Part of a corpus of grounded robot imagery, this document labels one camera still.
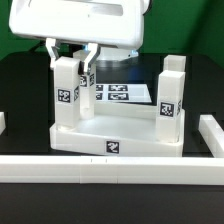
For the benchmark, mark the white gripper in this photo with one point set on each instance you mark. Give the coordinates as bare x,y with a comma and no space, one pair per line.
113,23

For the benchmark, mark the white desk tabletop tray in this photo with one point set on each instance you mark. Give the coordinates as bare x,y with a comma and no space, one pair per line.
118,129

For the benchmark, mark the white front fence bar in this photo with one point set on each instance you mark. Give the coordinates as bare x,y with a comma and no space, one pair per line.
111,170

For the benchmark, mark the white fence bar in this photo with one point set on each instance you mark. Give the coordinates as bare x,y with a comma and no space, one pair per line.
212,134
111,170

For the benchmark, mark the white right fence bar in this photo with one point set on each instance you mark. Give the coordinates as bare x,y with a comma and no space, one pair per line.
212,134

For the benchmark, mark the white marker base plate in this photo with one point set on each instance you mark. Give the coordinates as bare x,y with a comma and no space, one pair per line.
134,93

